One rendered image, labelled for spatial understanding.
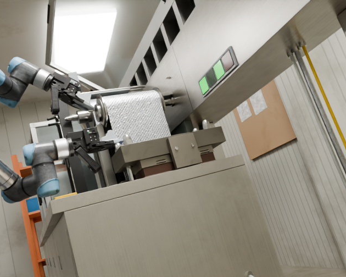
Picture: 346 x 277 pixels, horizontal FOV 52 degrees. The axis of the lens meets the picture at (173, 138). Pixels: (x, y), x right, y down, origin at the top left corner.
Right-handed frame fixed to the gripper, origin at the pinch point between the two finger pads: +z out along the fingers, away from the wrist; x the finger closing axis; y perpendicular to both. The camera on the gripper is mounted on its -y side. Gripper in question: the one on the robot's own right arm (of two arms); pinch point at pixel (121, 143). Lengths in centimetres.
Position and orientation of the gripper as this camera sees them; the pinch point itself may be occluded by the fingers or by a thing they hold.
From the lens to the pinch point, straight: 139.2
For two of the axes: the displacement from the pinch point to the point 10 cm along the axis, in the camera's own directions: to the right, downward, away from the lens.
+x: -3.5, 3.1, 8.8
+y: -2.9, -9.3, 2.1
